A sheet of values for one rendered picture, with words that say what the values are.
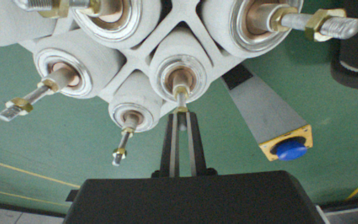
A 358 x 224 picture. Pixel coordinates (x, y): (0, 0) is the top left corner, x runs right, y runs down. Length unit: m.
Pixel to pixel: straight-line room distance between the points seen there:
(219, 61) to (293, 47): 0.35
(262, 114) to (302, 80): 0.44
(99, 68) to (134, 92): 0.06
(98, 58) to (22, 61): 0.50
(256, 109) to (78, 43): 0.30
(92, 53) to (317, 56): 0.66
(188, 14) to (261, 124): 0.21
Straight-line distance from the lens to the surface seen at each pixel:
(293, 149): 0.23
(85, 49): 0.22
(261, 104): 0.26
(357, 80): 0.59
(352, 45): 0.56
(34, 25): 0.28
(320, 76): 0.72
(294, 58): 0.59
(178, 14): 0.23
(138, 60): 0.26
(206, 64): 0.18
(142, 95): 0.22
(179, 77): 0.17
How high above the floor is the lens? 0.41
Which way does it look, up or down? 48 degrees down
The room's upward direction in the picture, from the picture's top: 179 degrees clockwise
